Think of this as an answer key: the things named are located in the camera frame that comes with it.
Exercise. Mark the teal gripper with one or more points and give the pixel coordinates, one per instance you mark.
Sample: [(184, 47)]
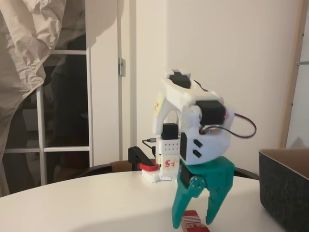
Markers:
[(212, 172)]

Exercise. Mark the red striped wooden block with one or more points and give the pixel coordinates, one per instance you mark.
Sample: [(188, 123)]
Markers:
[(192, 218)]

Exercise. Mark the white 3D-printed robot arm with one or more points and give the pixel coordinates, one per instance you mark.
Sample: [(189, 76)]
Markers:
[(178, 96)]

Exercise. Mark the dark grey felt bin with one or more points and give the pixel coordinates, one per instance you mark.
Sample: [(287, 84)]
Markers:
[(282, 191)]

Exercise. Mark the black and red clamp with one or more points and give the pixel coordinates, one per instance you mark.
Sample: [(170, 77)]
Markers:
[(135, 154)]

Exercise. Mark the dark curved chair back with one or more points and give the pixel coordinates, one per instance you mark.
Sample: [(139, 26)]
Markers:
[(96, 170)]

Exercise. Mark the white glazed door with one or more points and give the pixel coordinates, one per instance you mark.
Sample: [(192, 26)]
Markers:
[(103, 96)]

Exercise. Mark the wood framed frosted panel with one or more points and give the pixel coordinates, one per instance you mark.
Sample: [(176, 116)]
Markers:
[(293, 84)]

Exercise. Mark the metal door hinge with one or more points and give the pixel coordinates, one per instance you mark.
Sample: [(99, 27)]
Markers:
[(121, 67)]

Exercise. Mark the thin metal rod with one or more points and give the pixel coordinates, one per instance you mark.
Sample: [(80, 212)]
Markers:
[(303, 63)]

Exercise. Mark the beige crumpled curtain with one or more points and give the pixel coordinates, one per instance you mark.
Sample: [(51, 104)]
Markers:
[(24, 48)]

